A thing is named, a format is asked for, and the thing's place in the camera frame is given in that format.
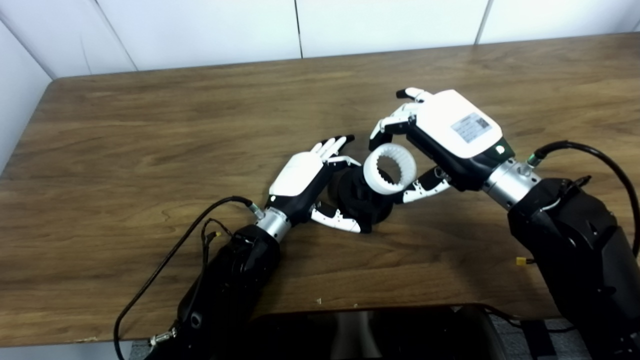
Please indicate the black flat floor box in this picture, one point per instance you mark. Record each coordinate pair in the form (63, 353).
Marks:
(535, 342)

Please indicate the round black plastic part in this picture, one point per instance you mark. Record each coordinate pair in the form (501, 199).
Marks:
(360, 200)

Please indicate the glossy black robot torso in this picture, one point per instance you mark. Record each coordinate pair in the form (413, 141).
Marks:
(350, 335)

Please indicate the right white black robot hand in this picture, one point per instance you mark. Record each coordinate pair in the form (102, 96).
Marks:
(450, 130)

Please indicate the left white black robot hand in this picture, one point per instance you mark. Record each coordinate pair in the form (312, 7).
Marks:
(300, 177)

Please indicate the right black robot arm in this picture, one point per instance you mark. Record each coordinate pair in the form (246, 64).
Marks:
(575, 240)

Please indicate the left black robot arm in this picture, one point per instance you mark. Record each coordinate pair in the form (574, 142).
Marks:
(230, 285)

